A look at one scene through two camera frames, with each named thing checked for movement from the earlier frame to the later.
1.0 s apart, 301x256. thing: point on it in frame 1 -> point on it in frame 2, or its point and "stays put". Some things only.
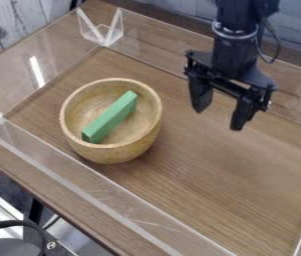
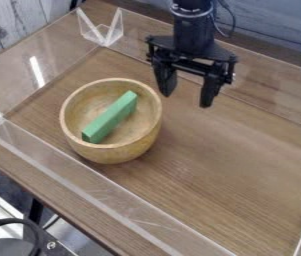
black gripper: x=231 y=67 -> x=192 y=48
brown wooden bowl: x=84 y=105 stays put
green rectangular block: x=111 y=117 stays put
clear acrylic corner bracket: x=104 y=35 stays put
